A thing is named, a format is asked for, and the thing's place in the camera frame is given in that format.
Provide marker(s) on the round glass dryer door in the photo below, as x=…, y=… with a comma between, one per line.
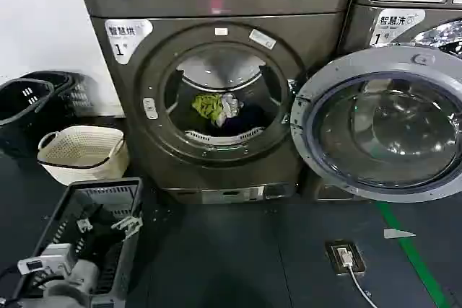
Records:
x=382, y=131

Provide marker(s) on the green floor tape line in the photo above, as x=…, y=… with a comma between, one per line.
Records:
x=408, y=254

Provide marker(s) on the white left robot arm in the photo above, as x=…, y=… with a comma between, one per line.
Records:
x=77, y=279

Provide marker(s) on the black floor socket box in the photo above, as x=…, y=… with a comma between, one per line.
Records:
x=358, y=264

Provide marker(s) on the yellow-green patterned garment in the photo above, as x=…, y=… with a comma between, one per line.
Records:
x=209, y=107

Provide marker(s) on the grey slotted plastic crate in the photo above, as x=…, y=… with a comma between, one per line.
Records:
x=130, y=250

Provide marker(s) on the cream perforated laundry basket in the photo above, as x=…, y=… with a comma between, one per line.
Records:
x=83, y=156

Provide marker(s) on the white grey garment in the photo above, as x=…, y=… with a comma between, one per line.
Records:
x=230, y=105

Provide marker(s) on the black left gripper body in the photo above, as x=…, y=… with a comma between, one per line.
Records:
x=97, y=245

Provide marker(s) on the grey dryer with round opening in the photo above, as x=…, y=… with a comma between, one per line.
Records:
x=166, y=163

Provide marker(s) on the white arrow floor sticker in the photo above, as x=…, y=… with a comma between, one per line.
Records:
x=395, y=233

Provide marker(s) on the black plastic laundry basket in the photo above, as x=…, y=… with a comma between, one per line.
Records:
x=18, y=106
x=77, y=91

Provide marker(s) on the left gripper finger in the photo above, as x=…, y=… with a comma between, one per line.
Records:
x=85, y=224
x=126, y=223

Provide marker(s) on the dark navy garment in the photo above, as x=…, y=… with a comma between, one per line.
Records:
x=249, y=120

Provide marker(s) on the white drum lint filter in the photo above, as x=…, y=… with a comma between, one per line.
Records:
x=223, y=139

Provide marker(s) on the grey washer with patterned drum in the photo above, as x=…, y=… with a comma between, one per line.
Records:
x=357, y=30

